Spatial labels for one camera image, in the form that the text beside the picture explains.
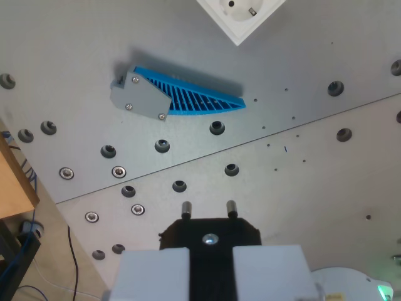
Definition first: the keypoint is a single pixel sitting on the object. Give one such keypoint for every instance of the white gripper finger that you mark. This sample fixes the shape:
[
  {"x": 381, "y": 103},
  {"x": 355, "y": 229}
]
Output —
[
  {"x": 150, "y": 276},
  {"x": 269, "y": 276}
]

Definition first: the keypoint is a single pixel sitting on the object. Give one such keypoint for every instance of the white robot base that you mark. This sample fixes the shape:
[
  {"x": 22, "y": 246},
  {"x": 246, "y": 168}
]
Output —
[{"x": 341, "y": 282}]

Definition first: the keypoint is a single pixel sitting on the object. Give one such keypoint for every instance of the silver hex socket screw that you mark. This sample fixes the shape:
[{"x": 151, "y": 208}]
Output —
[
  {"x": 91, "y": 216},
  {"x": 66, "y": 173},
  {"x": 138, "y": 209},
  {"x": 119, "y": 171}
]

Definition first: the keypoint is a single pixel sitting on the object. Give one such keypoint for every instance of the black metal frame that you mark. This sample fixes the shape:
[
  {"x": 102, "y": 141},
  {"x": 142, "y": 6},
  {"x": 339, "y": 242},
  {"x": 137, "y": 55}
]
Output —
[{"x": 14, "y": 251}]

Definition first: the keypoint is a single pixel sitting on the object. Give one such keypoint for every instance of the blue ribbed wedge grey bracket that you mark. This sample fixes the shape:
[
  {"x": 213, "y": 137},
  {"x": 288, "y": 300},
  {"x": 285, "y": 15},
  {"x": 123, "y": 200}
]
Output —
[{"x": 142, "y": 97}]

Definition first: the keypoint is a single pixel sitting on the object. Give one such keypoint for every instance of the white wall socket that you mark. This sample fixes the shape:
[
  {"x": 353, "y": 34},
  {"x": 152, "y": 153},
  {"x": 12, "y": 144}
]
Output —
[{"x": 239, "y": 26}]

